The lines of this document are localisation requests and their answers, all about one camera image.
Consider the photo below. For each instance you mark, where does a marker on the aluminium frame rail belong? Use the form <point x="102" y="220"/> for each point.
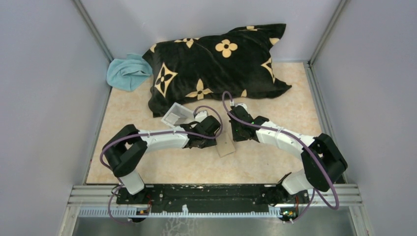
<point x="100" y="201"/>

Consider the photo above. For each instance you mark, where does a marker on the black floral pillow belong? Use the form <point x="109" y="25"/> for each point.
<point x="192" y="69"/>

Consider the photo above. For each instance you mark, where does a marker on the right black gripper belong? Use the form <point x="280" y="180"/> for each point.
<point x="236" y="136"/>

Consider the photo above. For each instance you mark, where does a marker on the beige card holder wallet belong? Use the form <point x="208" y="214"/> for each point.
<point x="225" y="145"/>

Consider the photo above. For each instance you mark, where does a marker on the light blue cloth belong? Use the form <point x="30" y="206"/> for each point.
<point x="128" y="74"/>

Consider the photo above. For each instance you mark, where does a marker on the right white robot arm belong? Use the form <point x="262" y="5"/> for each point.
<point x="323" y="163"/>

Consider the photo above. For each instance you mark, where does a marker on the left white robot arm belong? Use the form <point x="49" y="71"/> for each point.
<point x="124" y="151"/>

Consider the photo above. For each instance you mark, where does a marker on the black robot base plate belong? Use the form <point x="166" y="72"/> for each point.
<point x="211" y="198"/>

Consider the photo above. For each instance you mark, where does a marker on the white plastic card box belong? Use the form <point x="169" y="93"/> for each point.
<point x="177" y="115"/>

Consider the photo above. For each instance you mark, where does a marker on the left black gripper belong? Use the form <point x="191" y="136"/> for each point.
<point x="211" y="142"/>

